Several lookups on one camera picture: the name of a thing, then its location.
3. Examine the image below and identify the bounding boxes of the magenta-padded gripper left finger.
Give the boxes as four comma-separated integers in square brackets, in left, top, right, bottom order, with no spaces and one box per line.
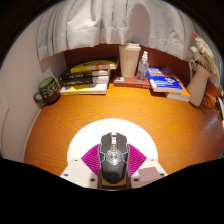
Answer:
[59,143,103,190]

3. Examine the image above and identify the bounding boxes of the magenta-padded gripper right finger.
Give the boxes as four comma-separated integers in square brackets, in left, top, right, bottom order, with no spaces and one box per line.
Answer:
[126,143,168,190]

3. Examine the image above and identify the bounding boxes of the grey black computer mouse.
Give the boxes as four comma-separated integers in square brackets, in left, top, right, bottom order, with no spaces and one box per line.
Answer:
[98,131,130,185]

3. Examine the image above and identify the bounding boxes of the round white mouse pad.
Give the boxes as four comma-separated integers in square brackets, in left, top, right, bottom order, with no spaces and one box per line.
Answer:
[66,118,159,188]

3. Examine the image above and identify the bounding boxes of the red brown book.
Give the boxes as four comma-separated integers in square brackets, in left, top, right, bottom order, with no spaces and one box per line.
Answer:
[112,73,153,89]

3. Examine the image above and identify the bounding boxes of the yellow white book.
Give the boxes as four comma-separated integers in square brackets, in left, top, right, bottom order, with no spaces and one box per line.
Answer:
[59,83,108,96]

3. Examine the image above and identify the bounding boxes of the blue cover book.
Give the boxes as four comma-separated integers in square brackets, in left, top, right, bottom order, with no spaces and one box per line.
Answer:
[146,67,184,94]

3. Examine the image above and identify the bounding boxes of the dark green mug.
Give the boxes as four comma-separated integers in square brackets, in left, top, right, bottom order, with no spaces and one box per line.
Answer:
[33,77,62,106]

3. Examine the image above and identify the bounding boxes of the black spine book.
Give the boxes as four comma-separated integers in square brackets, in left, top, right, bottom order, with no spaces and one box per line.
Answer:
[59,75,110,88]
[59,69,111,82]

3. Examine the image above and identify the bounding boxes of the clear spray bottle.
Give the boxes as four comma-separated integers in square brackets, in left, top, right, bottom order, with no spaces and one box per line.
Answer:
[136,50,150,82]

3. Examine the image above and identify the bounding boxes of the cream ceramic vase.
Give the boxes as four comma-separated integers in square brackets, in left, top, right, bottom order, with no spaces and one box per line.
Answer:
[186,59,214,108]

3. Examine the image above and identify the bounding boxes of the cream lidded tumbler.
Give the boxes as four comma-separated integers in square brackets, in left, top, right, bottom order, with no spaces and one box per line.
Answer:
[118,41,142,79]

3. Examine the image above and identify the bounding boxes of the yellow black cover book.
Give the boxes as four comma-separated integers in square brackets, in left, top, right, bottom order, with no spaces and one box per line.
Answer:
[69,59,119,74]

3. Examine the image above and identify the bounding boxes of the white flower bouquet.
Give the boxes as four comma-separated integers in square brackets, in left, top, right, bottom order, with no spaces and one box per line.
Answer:
[189,31,221,81]

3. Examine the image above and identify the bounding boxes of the white curtain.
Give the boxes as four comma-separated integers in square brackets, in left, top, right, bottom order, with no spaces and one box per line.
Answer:
[36,0,201,63]

